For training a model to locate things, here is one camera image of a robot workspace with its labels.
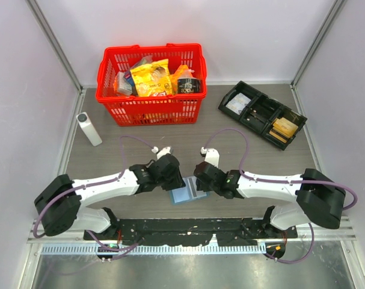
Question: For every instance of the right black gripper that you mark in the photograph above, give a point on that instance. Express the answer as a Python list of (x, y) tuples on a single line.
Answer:
[(201, 186)]

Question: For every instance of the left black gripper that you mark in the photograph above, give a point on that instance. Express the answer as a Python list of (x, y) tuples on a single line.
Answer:
[(178, 182)]

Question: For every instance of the blue card holder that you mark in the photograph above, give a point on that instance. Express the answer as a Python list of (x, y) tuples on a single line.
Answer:
[(188, 193)]

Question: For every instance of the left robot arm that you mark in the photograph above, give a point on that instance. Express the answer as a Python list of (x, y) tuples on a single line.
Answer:
[(65, 203)]

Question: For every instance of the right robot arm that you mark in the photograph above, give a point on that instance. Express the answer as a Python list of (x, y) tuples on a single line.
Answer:
[(309, 199)]

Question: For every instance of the white cards stack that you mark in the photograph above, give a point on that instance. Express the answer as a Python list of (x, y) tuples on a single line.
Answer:
[(238, 103)]

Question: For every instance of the gold cards stack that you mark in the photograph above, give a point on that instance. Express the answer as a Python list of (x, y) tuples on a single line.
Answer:
[(283, 129)]

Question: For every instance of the red plastic shopping basket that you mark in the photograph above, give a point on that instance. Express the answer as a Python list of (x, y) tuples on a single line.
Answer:
[(153, 110)]

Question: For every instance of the black three-compartment tray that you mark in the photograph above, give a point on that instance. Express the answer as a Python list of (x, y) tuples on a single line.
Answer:
[(261, 112)]

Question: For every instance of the black round tin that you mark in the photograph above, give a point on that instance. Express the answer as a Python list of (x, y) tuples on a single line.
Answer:
[(188, 85)]

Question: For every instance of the yellow chips bag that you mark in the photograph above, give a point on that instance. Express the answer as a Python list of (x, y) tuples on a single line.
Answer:
[(152, 79)]

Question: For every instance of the grey small box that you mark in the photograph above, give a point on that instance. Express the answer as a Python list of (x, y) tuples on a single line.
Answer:
[(121, 86)]

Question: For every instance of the white bottle grey cap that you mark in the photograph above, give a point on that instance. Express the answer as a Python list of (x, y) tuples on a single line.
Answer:
[(88, 129)]

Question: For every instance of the orange snack bag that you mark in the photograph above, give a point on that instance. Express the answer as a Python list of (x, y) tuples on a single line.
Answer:
[(183, 71)]

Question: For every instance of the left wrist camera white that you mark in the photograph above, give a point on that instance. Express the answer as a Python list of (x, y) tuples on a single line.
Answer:
[(161, 152)]

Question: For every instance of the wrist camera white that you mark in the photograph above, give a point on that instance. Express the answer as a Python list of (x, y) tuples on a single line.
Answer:
[(210, 156), (161, 152)]

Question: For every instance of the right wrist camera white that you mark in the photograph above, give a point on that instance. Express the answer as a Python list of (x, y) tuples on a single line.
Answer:
[(210, 156)]

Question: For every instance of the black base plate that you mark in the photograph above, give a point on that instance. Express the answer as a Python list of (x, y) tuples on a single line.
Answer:
[(192, 232)]

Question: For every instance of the slotted cable duct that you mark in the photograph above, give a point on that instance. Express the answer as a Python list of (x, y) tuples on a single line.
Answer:
[(94, 249)]

